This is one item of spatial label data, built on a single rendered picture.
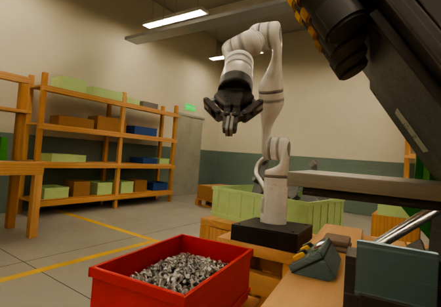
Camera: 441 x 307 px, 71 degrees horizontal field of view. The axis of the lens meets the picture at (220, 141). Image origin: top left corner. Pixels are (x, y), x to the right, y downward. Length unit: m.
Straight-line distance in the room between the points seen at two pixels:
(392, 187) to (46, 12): 6.19
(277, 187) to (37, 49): 5.40
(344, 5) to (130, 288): 0.52
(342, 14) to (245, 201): 1.42
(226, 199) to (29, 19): 5.08
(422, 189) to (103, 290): 0.54
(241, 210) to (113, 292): 1.13
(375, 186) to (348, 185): 0.03
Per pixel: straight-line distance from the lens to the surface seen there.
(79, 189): 5.83
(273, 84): 1.12
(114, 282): 0.63
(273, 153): 1.18
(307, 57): 8.64
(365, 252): 0.49
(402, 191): 0.41
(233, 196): 1.71
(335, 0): 0.32
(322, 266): 0.73
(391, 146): 7.78
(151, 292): 0.58
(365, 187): 0.41
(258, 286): 1.16
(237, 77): 0.66
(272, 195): 1.18
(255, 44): 0.81
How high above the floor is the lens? 1.15
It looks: 2 degrees up
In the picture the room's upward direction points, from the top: 4 degrees clockwise
